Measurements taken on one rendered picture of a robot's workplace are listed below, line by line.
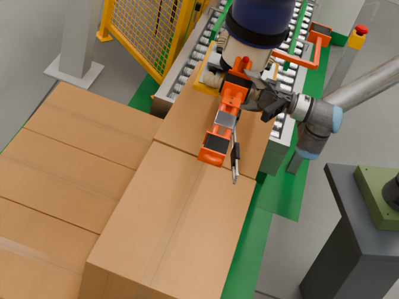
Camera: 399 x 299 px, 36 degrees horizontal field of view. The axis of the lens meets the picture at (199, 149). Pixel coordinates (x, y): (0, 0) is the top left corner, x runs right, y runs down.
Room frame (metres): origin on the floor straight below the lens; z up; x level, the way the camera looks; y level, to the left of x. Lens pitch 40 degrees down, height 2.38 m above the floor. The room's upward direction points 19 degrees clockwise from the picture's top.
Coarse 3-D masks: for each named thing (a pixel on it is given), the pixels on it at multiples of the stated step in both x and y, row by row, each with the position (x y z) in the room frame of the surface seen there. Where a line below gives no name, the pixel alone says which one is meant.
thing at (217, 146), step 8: (208, 136) 1.39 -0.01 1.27; (216, 136) 1.40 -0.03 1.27; (224, 136) 1.41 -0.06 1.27; (208, 144) 1.35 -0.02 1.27; (216, 144) 1.36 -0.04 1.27; (224, 144) 1.38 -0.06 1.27; (200, 152) 1.33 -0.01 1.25; (208, 152) 1.33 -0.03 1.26; (216, 152) 1.33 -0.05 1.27; (224, 152) 1.34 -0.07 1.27; (200, 160) 1.33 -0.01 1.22
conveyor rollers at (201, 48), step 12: (300, 0) 4.09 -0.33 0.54; (312, 0) 4.17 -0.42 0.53; (216, 12) 3.49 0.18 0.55; (204, 36) 3.20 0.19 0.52; (300, 36) 3.56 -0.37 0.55; (204, 48) 3.04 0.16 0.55; (276, 48) 3.31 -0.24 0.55; (288, 48) 3.37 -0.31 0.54; (300, 48) 3.45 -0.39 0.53; (192, 60) 2.87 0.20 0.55; (276, 60) 3.19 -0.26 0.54; (288, 72) 3.10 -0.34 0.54; (180, 84) 2.67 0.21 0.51; (288, 84) 3.00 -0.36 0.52; (276, 132) 2.49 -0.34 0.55
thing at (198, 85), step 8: (208, 48) 2.07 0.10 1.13; (216, 48) 2.08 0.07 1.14; (208, 56) 2.01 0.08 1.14; (200, 72) 1.89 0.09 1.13; (216, 72) 1.92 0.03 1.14; (224, 72) 1.94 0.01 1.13; (200, 80) 1.84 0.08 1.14; (192, 88) 1.80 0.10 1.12; (200, 88) 1.80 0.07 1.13; (208, 88) 1.81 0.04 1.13; (216, 88) 1.83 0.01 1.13; (216, 96) 1.80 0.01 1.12
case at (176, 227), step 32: (160, 160) 1.57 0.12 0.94; (192, 160) 1.63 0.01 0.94; (128, 192) 1.38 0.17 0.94; (160, 192) 1.43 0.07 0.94; (192, 192) 1.48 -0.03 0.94; (224, 192) 1.53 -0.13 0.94; (128, 224) 1.25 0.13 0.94; (160, 224) 1.29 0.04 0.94; (192, 224) 1.34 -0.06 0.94; (224, 224) 1.38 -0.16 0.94; (96, 256) 1.09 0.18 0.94; (128, 256) 1.13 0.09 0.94; (160, 256) 1.17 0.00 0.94; (192, 256) 1.21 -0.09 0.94; (224, 256) 1.25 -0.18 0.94; (96, 288) 1.06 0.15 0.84; (128, 288) 1.06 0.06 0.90; (160, 288) 1.06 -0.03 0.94; (192, 288) 1.10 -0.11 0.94
